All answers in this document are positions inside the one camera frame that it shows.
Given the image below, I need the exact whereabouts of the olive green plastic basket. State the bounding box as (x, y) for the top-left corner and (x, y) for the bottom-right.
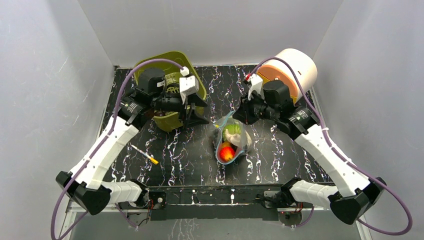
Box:
(134, 51), (209, 132)

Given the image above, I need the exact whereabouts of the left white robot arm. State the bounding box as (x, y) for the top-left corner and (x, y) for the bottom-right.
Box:
(56, 68), (208, 215)

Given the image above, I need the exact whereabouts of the red strawberry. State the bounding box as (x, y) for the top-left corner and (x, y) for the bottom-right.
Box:
(218, 146), (236, 163)

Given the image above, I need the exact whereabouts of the orange fruit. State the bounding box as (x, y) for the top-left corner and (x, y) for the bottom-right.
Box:
(220, 141), (233, 149)

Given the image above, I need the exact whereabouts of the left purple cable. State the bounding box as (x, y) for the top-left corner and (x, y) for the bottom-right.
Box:
(50, 58), (186, 240)

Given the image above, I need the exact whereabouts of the white mushroom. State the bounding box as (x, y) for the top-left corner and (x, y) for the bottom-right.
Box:
(228, 131), (252, 149)

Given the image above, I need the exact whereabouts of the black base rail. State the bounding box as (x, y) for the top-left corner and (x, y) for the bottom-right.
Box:
(145, 183), (339, 222)

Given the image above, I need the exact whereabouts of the dark round plum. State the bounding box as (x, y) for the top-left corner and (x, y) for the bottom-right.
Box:
(154, 110), (167, 117)

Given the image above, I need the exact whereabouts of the round drawer cabinet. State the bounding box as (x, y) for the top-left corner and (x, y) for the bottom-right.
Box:
(256, 48), (318, 103)

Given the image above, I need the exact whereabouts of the clear zip top bag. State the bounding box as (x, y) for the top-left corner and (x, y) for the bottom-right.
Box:
(212, 110), (253, 165)

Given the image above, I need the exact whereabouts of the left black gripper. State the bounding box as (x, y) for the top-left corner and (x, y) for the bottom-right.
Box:
(153, 92), (210, 127)

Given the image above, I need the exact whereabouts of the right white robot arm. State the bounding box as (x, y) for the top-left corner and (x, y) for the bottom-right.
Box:
(233, 80), (384, 225)

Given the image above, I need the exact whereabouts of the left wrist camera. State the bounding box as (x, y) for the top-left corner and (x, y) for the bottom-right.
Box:
(179, 66), (200, 105)

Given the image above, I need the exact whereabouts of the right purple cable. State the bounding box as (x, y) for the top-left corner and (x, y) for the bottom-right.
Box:
(246, 56), (413, 236)

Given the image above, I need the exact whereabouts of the purple cable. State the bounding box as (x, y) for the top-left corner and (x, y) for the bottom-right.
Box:
(50, 58), (186, 240)
(246, 56), (413, 236)

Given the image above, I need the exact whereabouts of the green cabbage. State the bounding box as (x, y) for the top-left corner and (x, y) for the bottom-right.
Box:
(222, 124), (242, 141)

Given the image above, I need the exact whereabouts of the yellow capped marker pen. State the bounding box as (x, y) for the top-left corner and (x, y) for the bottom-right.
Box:
(130, 144), (159, 165)

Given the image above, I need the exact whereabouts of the black grape bunch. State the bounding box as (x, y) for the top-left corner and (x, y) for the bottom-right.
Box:
(211, 128), (222, 145)

